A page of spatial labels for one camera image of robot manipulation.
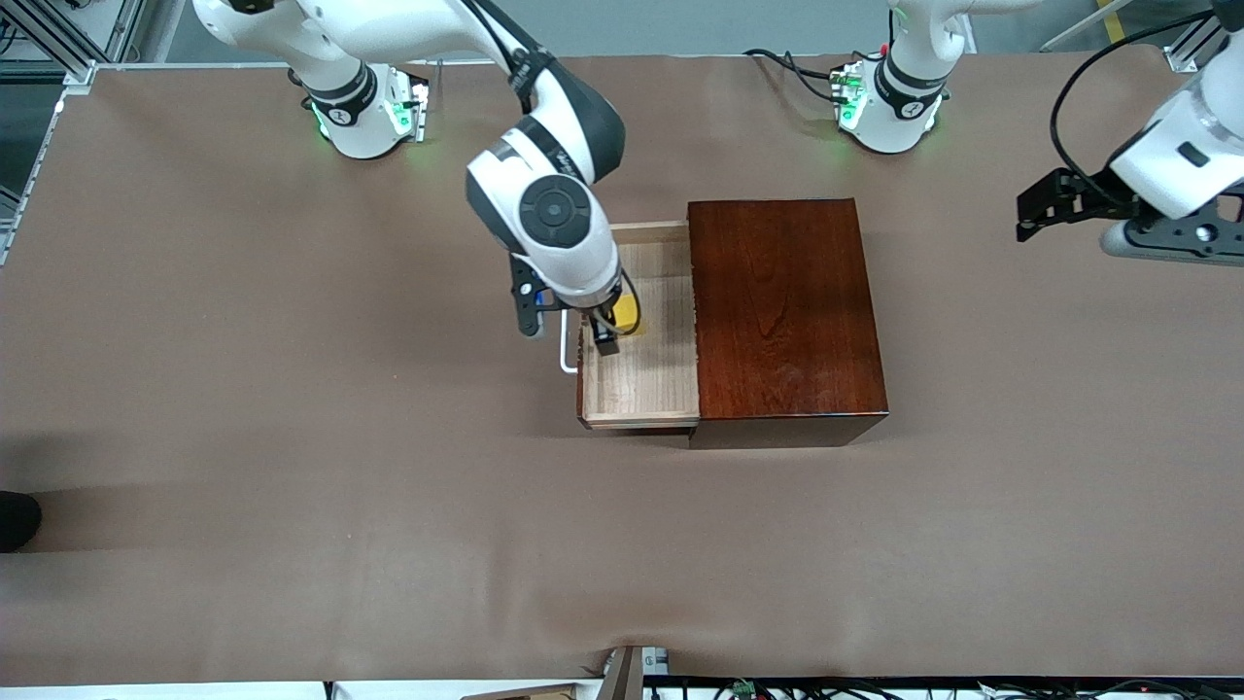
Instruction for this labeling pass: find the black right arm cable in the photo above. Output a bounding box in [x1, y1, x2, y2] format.
[457, 0, 644, 337]

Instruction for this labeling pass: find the dark wooden cabinet box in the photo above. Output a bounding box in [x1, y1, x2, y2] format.
[688, 197, 890, 450]

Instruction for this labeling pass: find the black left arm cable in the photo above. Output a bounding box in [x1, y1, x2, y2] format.
[1050, 10, 1216, 200]

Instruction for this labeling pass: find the wooden drawer with white handle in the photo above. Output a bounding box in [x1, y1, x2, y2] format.
[559, 222, 701, 432]

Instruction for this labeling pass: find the aluminium frame with struts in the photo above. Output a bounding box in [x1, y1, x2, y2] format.
[0, 0, 147, 67]

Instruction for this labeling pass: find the brown table cover sheet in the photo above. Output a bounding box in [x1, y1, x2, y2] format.
[0, 44, 1244, 686]

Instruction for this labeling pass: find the slanted aluminium profile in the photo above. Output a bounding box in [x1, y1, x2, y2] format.
[1164, 0, 1244, 74]

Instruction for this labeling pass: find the black base cable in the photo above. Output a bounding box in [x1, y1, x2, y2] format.
[743, 49, 842, 81]
[782, 53, 845, 103]

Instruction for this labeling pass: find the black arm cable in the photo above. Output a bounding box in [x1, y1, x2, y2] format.
[1050, 10, 1216, 200]
[457, 0, 644, 337]

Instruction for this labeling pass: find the upright wooden strip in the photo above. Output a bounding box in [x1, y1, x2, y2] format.
[595, 644, 644, 700]

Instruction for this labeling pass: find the black rounded object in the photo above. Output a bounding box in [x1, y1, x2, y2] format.
[0, 491, 43, 554]

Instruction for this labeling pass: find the yellow floor tape strip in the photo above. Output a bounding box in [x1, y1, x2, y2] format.
[1096, 0, 1133, 48]

